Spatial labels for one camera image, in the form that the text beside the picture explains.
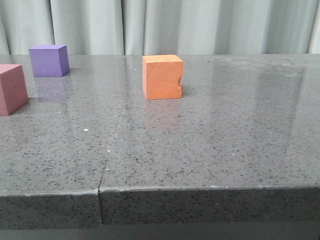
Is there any orange foam cube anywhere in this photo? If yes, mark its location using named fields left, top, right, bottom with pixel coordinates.
left=142, top=54, right=184, bottom=100

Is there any grey pleated curtain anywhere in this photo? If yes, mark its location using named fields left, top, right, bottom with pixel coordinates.
left=0, top=0, right=320, bottom=55

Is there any purple foam cube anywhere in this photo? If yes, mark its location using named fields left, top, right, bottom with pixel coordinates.
left=29, top=44, right=70, bottom=77

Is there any pink foam cube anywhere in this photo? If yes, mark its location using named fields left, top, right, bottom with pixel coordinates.
left=0, top=64, right=29, bottom=116

